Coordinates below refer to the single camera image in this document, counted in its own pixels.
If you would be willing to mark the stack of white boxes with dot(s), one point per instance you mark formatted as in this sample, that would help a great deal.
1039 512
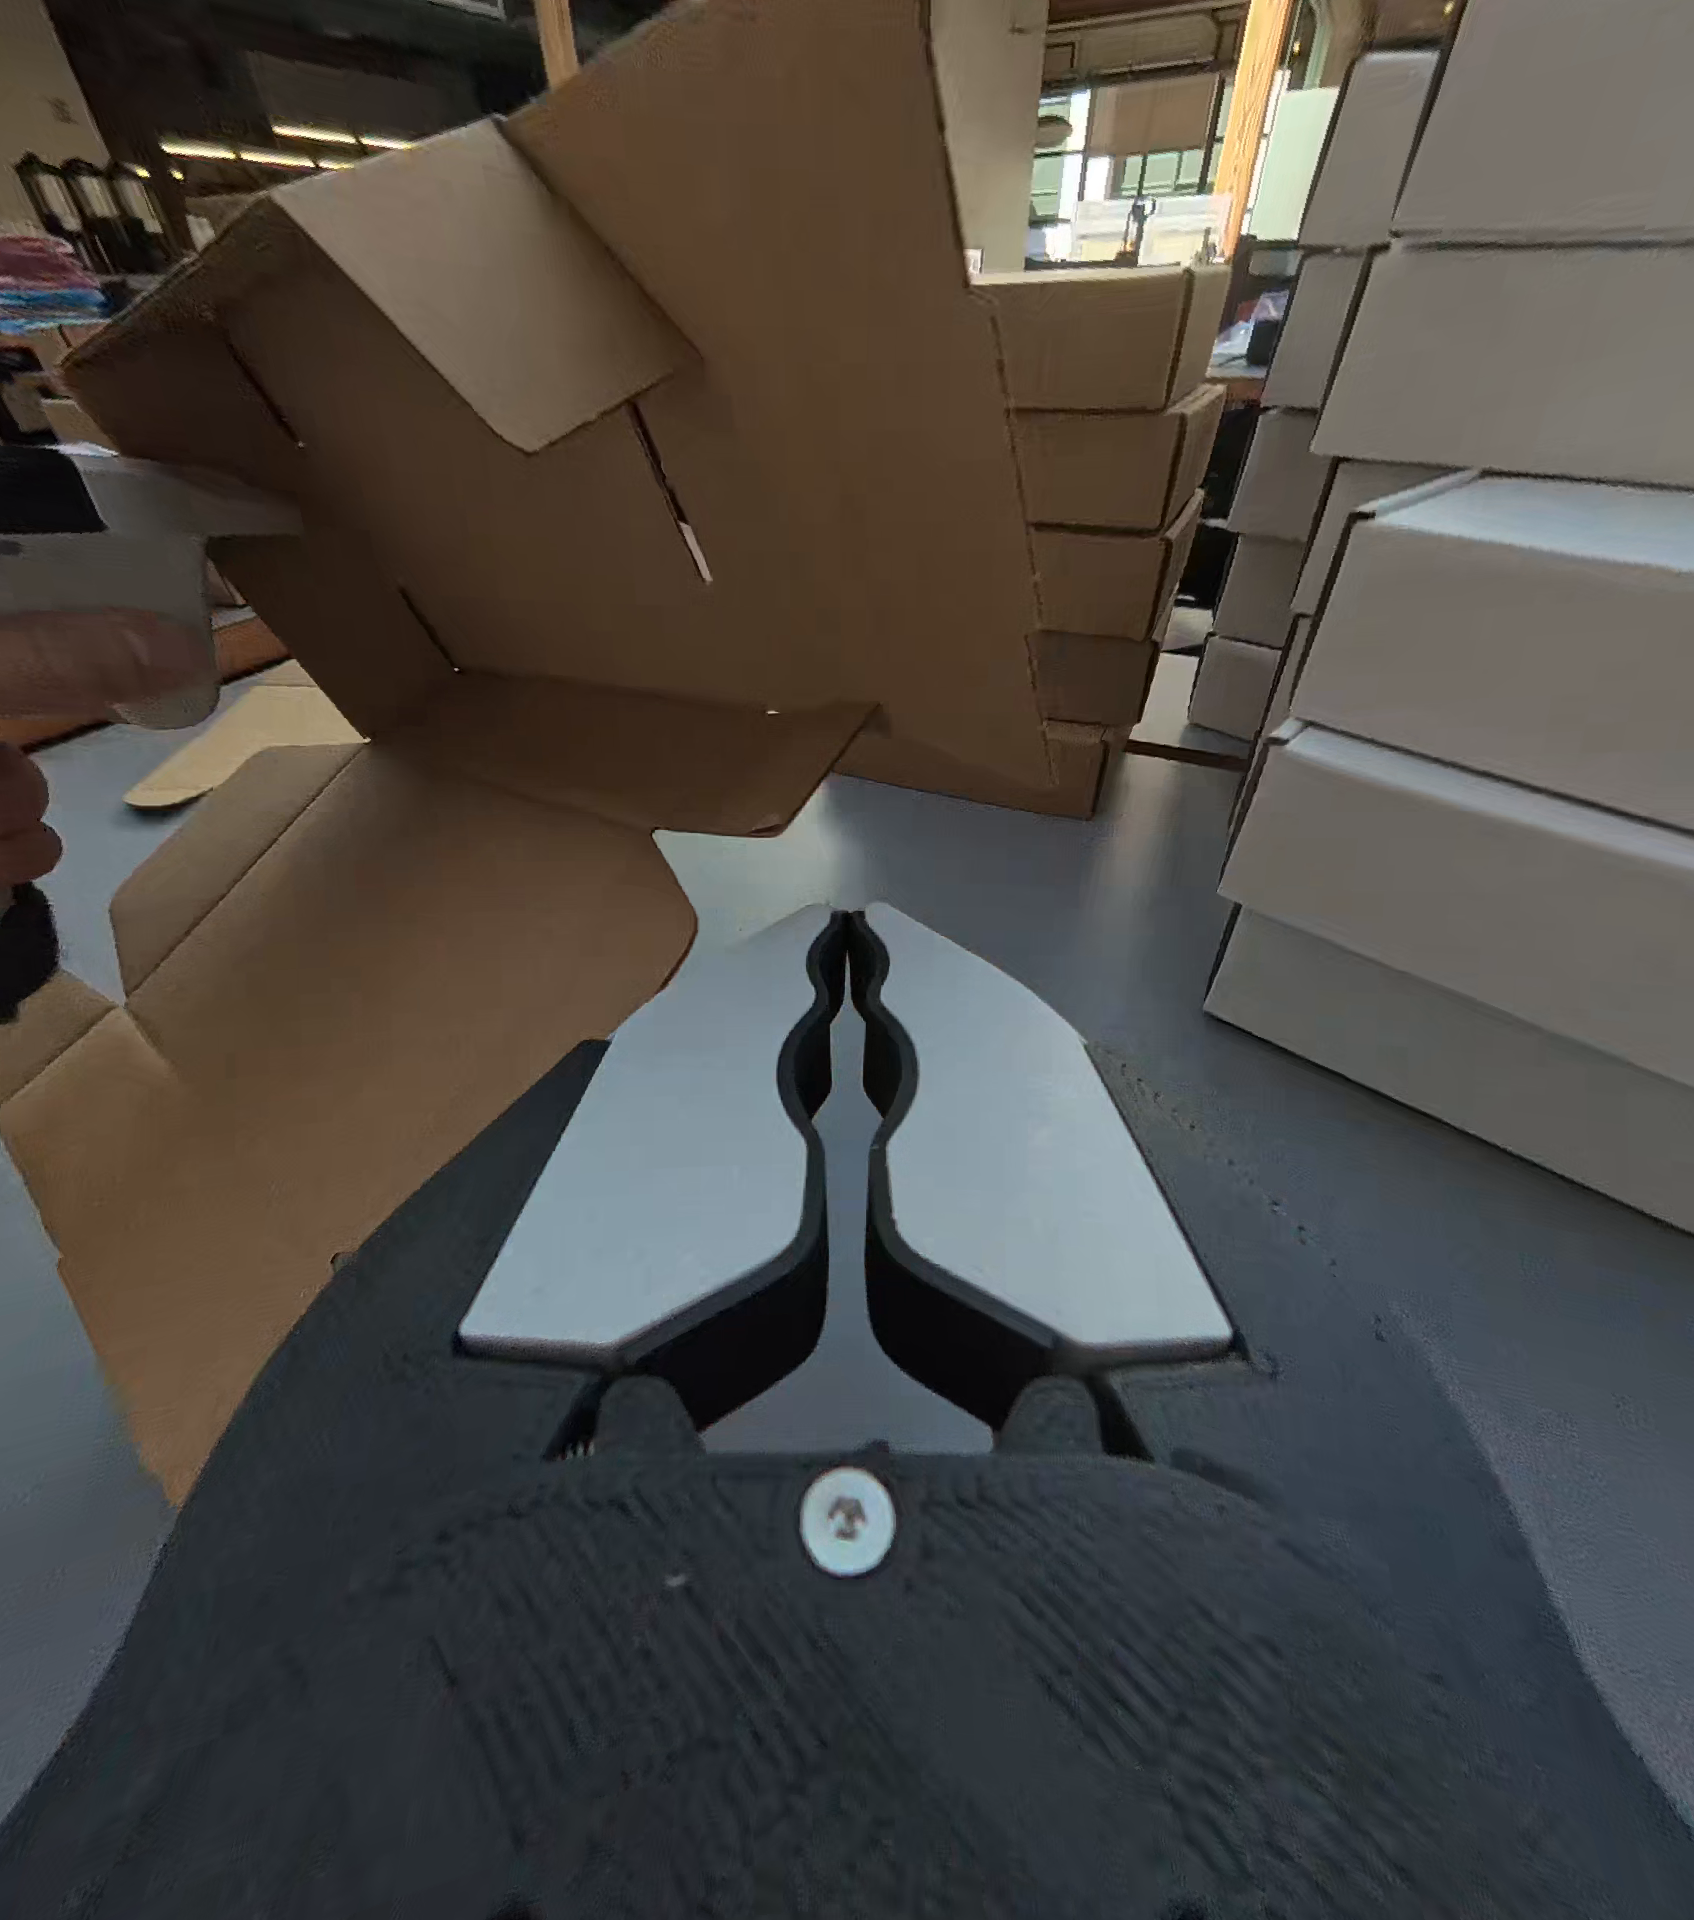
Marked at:
1537 674

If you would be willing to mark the wooden pillar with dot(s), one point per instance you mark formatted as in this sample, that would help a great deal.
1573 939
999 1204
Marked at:
1255 121

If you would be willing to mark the stack of coloured packets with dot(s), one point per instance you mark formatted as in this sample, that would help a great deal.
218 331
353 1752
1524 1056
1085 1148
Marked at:
7 292

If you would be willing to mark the brown cardboard mailer box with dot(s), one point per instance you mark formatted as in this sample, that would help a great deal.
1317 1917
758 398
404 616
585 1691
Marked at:
787 331

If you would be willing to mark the person's left hand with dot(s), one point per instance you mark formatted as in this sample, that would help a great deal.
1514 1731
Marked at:
36 669

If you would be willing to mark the closed brown cardboard box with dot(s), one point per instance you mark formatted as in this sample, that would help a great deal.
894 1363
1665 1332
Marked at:
1094 674
1111 579
1082 773
1111 464
1102 338

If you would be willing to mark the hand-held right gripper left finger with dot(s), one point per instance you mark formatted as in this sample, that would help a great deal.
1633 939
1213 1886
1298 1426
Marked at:
636 1185

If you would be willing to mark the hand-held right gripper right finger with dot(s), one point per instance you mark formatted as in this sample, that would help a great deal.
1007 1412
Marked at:
1042 1185

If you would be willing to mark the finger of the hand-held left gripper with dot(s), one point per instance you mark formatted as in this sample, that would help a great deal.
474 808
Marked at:
186 506

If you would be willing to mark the black beverage dispenser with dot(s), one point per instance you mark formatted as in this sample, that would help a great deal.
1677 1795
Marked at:
84 188
138 193
36 188

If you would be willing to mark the distant glass window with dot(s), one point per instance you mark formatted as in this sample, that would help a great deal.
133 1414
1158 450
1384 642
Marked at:
1132 165

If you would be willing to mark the flat brown cardboard blank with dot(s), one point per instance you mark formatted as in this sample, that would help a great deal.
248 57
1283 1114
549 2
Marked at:
241 750

